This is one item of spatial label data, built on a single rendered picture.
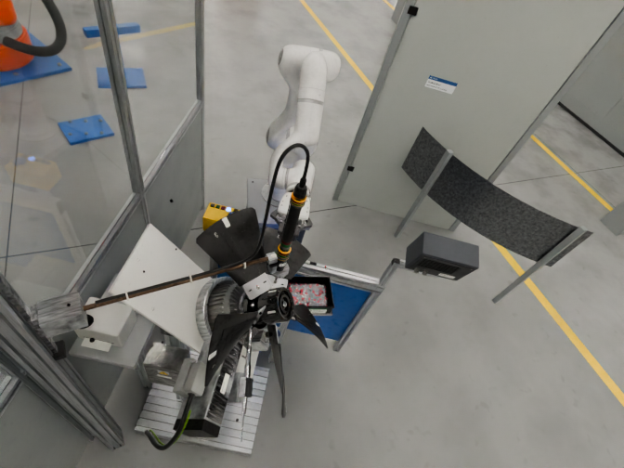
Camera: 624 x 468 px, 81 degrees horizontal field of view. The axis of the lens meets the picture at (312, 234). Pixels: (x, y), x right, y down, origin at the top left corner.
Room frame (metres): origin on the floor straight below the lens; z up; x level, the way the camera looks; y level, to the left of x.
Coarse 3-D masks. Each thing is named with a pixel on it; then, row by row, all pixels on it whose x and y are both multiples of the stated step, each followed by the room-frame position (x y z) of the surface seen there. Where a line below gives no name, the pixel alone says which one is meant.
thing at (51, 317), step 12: (48, 300) 0.32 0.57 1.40; (60, 300) 0.33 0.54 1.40; (72, 300) 0.34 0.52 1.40; (36, 312) 0.29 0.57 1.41; (48, 312) 0.30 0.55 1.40; (60, 312) 0.31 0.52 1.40; (72, 312) 0.32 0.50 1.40; (84, 312) 0.34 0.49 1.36; (36, 324) 0.27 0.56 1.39; (48, 324) 0.27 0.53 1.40; (60, 324) 0.29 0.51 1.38; (72, 324) 0.30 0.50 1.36; (84, 324) 0.32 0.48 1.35; (48, 336) 0.26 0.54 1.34
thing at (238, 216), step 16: (224, 224) 0.73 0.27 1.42; (240, 224) 0.76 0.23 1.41; (256, 224) 0.79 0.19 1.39; (208, 240) 0.66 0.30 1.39; (224, 240) 0.69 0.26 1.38; (240, 240) 0.72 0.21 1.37; (256, 240) 0.75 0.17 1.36; (224, 256) 0.66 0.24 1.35; (240, 256) 0.68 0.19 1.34; (256, 256) 0.71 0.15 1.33; (240, 272) 0.65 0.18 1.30; (256, 272) 0.68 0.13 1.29
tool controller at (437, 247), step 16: (416, 240) 1.18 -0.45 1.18; (432, 240) 1.15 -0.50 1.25; (448, 240) 1.18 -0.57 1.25; (416, 256) 1.10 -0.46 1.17; (432, 256) 1.09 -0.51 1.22; (448, 256) 1.11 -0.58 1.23; (464, 256) 1.14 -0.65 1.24; (416, 272) 1.10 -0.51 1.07; (432, 272) 1.13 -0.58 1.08; (448, 272) 1.12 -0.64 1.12; (464, 272) 1.12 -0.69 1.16
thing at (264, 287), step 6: (264, 276) 0.68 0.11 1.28; (252, 282) 0.65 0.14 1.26; (258, 282) 0.66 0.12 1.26; (270, 282) 0.68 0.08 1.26; (246, 288) 0.63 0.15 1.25; (252, 288) 0.64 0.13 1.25; (264, 288) 0.66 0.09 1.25; (270, 288) 0.67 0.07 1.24; (252, 294) 0.63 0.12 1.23; (258, 294) 0.63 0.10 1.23
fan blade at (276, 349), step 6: (276, 348) 0.52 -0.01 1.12; (276, 354) 0.51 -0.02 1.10; (276, 360) 0.50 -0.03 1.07; (276, 366) 0.49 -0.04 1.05; (282, 372) 0.44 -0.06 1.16; (282, 378) 0.42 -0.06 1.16; (282, 384) 0.40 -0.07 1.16; (282, 390) 0.39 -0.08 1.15; (282, 396) 0.37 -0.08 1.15; (282, 402) 0.36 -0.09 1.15; (282, 408) 0.34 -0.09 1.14; (282, 414) 0.33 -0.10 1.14
